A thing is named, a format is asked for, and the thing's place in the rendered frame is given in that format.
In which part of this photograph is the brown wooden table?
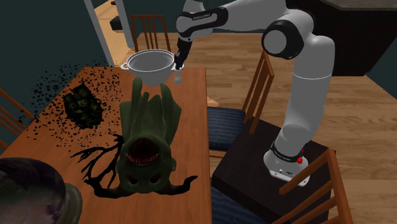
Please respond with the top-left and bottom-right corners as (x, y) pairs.
(0, 66), (214, 224)

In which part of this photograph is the green monster figure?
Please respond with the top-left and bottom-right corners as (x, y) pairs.
(70, 77), (199, 199)

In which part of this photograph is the wooden chair with blue cushion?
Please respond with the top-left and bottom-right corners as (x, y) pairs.
(211, 148), (354, 224)
(206, 50), (275, 160)

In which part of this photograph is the dark speckled plant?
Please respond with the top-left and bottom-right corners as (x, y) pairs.
(18, 62), (123, 150)

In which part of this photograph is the dark robot stand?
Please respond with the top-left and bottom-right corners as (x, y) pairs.
(211, 118), (335, 224)

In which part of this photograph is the dark cabinet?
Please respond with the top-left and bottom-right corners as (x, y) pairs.
(285, 0), (397, 78)

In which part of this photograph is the dark purple round vase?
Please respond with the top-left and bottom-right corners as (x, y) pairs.
(0, 157), (83, 224)

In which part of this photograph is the white two-handled pot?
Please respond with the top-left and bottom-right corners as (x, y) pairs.
(120, 48), (185, 87)

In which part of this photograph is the grey door frame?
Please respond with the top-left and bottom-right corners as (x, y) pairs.
(83, 0), (135, 67)

